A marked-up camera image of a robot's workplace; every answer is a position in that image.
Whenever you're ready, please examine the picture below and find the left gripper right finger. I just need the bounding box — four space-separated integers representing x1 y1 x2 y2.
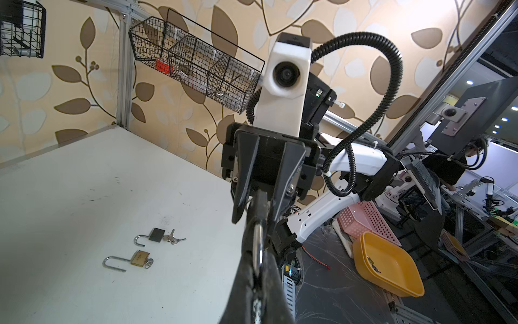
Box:
260 249 295 324

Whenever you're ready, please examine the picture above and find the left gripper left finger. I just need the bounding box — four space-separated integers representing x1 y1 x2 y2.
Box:
219 252 254 324

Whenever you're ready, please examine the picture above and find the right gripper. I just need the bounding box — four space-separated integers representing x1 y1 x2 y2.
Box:
221 123 321 227

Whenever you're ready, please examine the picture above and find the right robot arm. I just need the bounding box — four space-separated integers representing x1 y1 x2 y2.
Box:
222 32 403 258

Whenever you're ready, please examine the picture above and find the brass padlock open shackle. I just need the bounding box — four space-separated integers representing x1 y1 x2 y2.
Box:
102 250 155 273

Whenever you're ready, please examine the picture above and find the black padlock right with keys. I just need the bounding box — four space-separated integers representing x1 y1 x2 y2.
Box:
134 228 186 247

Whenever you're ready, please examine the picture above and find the pink plastic basket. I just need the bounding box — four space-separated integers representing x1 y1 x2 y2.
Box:
338 202 401 247

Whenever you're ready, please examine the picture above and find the yellow plastic tub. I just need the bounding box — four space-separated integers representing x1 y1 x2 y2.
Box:
353 232 425 298

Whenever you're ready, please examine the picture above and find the red cap item in basket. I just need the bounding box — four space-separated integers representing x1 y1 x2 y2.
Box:
155 59 172 76

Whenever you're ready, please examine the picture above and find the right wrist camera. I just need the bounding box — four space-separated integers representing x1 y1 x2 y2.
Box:
252 32 312 137

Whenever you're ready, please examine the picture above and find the right wire basket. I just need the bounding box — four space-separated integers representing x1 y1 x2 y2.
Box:
129 6 265 113

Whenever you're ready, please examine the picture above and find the wire basket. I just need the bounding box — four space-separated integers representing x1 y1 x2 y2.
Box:
1 0 47 59
129 6 265 113

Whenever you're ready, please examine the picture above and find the back wire basket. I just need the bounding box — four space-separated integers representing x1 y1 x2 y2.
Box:
1 0 47 59

